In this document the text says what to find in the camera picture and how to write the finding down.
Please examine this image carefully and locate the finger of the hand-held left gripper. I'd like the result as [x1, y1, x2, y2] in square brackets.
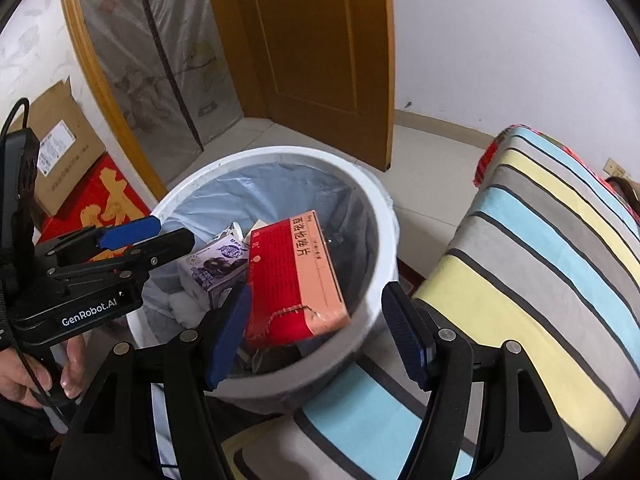
[35, 216, 162, 266]
[47, 228, 195, 291]

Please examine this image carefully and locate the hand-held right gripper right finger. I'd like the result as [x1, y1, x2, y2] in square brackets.
[381, 282, 588, 480]

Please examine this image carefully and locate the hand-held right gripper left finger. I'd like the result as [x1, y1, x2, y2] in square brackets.
[52, 282, 253, 480]

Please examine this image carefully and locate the purple milk carton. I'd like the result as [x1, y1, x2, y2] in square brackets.
[177, 221, 251, 308]

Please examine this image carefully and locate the red medicine box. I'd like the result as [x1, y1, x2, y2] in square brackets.
[245, 210, 351, 348]

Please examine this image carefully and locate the pale blue bin liner bag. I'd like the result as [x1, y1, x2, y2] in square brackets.
[150, 162, 381, 376]

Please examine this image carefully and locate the white round trash bin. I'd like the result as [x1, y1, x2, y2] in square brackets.
[125, 146, 401, 415]

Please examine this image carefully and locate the person's left hand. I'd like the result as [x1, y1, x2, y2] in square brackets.
[0, 332, 87, 408]

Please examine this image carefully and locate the red gift box gold lettering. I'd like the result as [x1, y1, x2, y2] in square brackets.
[40, 154, 153, 261]

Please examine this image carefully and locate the cardboard box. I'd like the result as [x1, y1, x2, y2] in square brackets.
[15, 77, 106, 218]

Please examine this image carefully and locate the pastel striped tablecloth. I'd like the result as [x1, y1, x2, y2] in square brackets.
[220, 125, 640, 480]

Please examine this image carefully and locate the translucent printed wardrobe cover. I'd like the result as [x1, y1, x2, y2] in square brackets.
[75, 0, 246, 161]

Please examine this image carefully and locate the wooden door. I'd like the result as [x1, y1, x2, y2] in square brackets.
[200, 0, 396, 172]

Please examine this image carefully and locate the dark brown quilt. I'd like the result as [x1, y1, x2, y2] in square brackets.
[607, 175, 640, 198]

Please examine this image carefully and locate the wooden door frame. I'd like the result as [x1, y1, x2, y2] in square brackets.
[57, 0, 168, 201]

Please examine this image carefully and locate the black cable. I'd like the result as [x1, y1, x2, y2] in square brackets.
[0, 98, 56, 411]

